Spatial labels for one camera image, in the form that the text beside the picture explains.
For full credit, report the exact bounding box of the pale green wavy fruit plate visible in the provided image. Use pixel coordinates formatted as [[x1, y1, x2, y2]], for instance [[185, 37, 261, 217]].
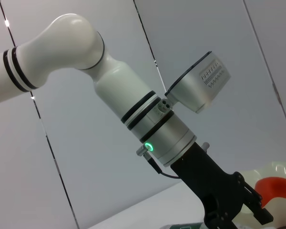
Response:
[[238, 161, 286, 229]]

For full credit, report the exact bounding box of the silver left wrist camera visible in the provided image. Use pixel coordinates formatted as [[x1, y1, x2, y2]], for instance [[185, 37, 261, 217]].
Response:
[[154, 51, 232, 117]]

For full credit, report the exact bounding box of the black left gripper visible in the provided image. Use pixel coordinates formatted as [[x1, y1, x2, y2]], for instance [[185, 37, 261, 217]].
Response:
[[170, 142, 275, 229]]

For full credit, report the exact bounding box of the clear green-label water bottle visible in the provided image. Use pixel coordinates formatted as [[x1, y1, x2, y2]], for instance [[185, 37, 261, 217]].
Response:
[[161, 221, 205, 229]]

